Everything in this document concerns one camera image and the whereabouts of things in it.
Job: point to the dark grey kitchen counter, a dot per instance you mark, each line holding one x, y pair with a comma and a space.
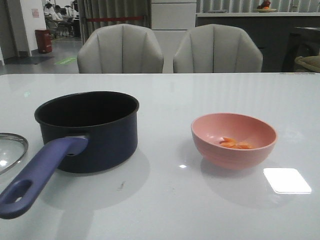
273, 33

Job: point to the red trash bin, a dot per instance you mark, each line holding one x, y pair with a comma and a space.
43, 39

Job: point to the grey curtain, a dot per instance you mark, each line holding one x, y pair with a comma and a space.
111, 9

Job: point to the beige sofa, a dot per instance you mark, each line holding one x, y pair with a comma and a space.
307, 64

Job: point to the right grey upholstered chair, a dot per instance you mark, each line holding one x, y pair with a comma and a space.
216, 48

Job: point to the fruit plate on counter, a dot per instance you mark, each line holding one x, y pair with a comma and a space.
265, 7

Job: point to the red barrier belt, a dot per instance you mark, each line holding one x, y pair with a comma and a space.
115, 19

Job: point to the white refrigerator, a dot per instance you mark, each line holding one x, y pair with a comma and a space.
169, 21

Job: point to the dark blue saucepan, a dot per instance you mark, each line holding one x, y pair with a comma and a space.
82, 133

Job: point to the glass lid blue knob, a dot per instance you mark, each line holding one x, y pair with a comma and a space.
13, 147

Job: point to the orange ham slice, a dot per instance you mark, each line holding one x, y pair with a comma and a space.
228, 142
244, 145

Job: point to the grey upholstered chair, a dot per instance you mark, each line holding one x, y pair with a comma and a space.
216, 48
121, 49

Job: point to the pink plastic bowl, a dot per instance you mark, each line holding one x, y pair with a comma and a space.
208, 130

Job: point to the person in background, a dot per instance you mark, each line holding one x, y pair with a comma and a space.
53, 11

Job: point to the left grey upholstered chair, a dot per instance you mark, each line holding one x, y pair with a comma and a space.
121, 49

